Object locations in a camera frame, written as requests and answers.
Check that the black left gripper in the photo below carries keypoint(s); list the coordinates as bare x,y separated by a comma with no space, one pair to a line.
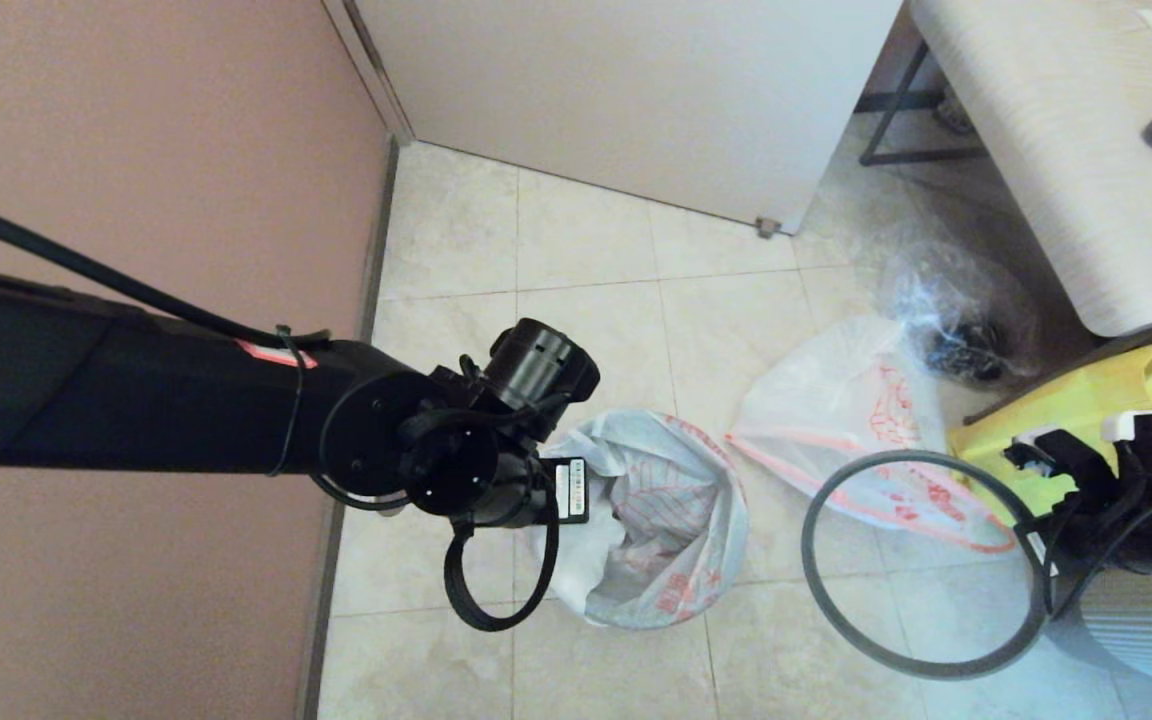
536,365

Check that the white plastic bag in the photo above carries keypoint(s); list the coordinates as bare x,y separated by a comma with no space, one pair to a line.
836,400

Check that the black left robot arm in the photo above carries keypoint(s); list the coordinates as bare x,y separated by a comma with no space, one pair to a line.
136,400

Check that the yellow fabric bag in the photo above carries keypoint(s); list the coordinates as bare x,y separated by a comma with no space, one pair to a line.
1066,400

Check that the clear plastic bag with dark items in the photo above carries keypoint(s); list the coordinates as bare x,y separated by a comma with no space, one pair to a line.
956,310

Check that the white ribbed round stool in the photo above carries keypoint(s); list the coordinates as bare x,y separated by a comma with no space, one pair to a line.
1146,630

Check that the grey metal baseboard strip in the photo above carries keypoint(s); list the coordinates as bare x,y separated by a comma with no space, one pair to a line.
377,250

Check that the white door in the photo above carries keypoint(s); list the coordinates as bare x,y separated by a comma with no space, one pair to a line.
636,90

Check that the light wood grain table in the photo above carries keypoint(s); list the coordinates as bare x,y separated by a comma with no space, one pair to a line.
1056,150

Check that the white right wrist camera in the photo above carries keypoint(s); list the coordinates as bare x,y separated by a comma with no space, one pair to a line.
1121,428

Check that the small metal door bracket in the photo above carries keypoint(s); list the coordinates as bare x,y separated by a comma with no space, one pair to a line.
768,227

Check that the white door frame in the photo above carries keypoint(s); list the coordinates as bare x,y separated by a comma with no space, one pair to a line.
381,80

